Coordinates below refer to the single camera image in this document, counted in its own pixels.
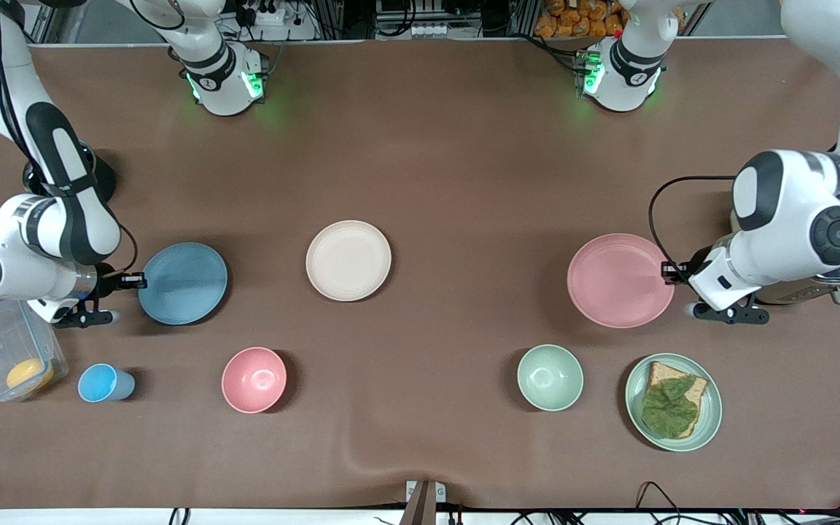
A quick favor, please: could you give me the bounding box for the blue plate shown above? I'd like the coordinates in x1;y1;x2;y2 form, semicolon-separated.
138;242;229;326

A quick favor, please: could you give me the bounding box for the pink plate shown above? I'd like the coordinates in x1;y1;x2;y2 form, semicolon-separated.
567;233;675;329

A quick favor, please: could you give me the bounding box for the silver toaster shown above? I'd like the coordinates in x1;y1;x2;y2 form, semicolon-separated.
730;211;840;306

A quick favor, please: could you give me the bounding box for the blue cup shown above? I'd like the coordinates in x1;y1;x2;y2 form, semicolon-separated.
77;363;136;403

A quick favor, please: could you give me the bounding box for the brown bread slice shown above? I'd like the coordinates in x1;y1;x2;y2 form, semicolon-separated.
643;361;709;439

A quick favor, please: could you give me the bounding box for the orange round food piece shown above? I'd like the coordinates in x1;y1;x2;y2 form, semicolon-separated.
6;358;54;392

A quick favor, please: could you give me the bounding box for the green plate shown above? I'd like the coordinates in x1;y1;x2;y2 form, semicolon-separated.
625;353;723;452

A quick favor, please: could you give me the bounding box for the green lettuce leaf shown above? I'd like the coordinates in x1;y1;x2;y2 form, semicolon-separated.
641;374;699;440

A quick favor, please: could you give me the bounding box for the pink bowl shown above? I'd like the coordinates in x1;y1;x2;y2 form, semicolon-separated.
221;346;287;414

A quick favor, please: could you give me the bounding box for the green bowl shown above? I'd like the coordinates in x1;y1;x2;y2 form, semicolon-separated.
516;343;584;412

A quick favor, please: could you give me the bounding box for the beige plate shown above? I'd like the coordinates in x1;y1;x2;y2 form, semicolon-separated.
306;220;392;302

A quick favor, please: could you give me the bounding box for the bag of orange buns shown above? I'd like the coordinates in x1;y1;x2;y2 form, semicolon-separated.
534;0;626;39

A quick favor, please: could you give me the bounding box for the white power strip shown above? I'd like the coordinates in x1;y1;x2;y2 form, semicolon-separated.
240;2;287;28

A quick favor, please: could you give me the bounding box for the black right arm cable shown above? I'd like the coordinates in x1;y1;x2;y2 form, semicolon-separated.
118;222;141;275

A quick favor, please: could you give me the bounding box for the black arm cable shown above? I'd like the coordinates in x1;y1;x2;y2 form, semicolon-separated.
647;175;740;268
118;222;141;275

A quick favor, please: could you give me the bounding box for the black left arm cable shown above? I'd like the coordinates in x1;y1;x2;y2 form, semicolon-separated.
647;175;740;268

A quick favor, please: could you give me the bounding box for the black pot with blue handle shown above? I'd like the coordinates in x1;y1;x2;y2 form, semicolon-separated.
0;142;117;252

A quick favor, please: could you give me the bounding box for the black looped cable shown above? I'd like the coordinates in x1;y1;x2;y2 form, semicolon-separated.
634;481;683;525

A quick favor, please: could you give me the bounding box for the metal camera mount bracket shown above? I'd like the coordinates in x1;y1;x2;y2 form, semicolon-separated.
400;480;447;525

